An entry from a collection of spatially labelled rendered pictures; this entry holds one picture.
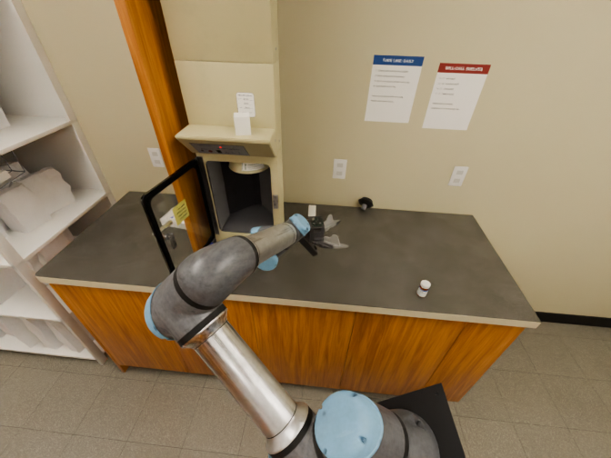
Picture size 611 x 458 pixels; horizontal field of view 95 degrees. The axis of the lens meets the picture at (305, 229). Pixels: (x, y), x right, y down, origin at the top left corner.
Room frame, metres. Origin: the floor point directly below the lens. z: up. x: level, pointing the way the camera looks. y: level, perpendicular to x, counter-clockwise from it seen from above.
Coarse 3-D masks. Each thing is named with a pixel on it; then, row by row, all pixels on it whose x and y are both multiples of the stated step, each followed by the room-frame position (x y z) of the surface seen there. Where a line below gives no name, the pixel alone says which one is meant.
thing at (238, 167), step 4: (232, 164) 1.06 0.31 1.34; (236, 164) 1.04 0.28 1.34; (240, 164) 1.04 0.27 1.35; (244, 164) 1.04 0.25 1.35; (248, 164) 1.04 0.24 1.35; (252, 164) 1.04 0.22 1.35; (256, 164) 1.05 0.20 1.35; (260, 164) 1.05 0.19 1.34; (264, 164) 1.07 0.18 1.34; (232, 168) 1.05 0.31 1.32; (236, 168) 1.04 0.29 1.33; (240, 168) 1.03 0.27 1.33; (244, 168) 1.03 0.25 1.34; (248, 168) 1.03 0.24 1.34; (252, 168) 1.03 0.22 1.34; (256, 168) 1.04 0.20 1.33; (260, 168) 1.05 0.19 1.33; (264, 168) 1.06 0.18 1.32; (236, 172) 1.03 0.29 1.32; (240, 172) 1.03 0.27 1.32; (244, 172) 1.02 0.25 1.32; (248, 172) 1.02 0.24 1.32; (252, 172) 1.03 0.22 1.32; (256, 172) 1.03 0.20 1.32
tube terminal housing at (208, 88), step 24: (192, 72) 1.02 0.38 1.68; (216, 72) 1.01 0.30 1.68; (240, 72) 1.01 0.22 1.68; (264, 72) 1.00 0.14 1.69; (192, 96) 1.02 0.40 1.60; (216, 96) 1.01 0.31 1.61; (264, 96) 1.00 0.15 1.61; (192, 120) 1.02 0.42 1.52; (216, 120) 1.02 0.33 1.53; (264, 120) 1.00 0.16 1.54; (216, 216) 1.02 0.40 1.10; (216, 240) 1.02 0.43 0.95
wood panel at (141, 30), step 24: (120, 0) 0.94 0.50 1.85; (144, 0) 1.03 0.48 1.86; (144, 24) 1.00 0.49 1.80; (144, 48) 0.97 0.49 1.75; (168, 48) 1.11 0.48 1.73; (144, 72) 0.94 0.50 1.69; (168, 72) 1.07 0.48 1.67; (144, 96) 0.94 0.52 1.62; (168, 96) 1.03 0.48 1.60; (168, 120) 0.99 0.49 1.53; (168, 144) 0.95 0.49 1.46; (168, 168) 0.94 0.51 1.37
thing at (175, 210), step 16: (192, 160) 0.98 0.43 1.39; (192, 176) 0.95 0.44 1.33; (160, 192) 0.79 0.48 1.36; (176, 192) 0.86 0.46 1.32; (192, 192) 0.93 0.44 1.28; (144, 208) 0.71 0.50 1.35; (160, 208) 0.76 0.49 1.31; (176, 208) 0.83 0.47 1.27; (192, 208) 0.91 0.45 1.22; (160, 224) 0.74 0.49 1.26; (176, 224) 0.81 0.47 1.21; (192, 224) 0.88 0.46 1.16; (208, 224) 0.98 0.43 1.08; (176, 240) 0.79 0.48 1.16; (192, 240) 0.86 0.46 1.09; (176, 256) 0.76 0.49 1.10
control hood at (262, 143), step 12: (180, 132) 0.94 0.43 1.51; (192, 132) 0.94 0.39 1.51; (204, 132) 0.95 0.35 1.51; (216, 132) 0.95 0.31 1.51; (228, 132) 0.95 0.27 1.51; (252, 132) 0.96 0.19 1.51; (264, 132) 0.96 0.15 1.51; (228, 144) 0.92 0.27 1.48; (240, 144) 0.91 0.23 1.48; (252, 144) 0.90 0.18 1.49; (264, 144) 0.90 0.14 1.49; (264, 156) 0.97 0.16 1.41
